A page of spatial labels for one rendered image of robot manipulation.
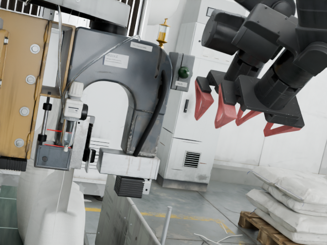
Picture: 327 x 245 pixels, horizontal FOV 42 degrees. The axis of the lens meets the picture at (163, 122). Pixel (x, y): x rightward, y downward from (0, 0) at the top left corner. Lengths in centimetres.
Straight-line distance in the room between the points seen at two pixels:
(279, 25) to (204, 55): 417
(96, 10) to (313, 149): 564
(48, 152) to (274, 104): 54
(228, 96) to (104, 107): 315
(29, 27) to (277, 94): 56
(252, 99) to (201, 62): 409
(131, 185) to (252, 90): 49
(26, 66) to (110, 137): 291
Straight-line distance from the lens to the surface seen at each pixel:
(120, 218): 188
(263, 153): 600
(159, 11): 420
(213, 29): 76
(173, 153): 479
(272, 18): 61
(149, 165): 106
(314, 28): 55
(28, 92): 99
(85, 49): 99
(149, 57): 101
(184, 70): 103
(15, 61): 99
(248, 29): 61
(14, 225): 233
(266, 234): 384
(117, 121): 384
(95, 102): 378
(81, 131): 103
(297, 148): 627
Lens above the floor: 128
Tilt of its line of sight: 7 degrees down
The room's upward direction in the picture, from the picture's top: 11 degrees clockwise
